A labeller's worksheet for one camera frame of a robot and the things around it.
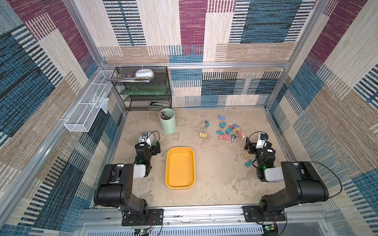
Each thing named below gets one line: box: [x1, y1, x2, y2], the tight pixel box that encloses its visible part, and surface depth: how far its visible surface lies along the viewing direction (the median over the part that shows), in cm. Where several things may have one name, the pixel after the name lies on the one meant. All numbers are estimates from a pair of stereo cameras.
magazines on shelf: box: [105, 73, 155, 83], surface depth 83 cm
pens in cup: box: [157, 111, 169, 120], surface depth 96 cm
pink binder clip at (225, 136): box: [218, 134, 232, 142], surface depth 104 cm
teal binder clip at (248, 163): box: [244, 159, 253, 168], surface depth 91 cm
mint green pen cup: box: [159, 108, 177, 135], surface depth 101 cm
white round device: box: [134, 68, 154, 79], surface depth 91 cm
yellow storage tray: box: [165, 147, 196, 190], surface depth 88 cm
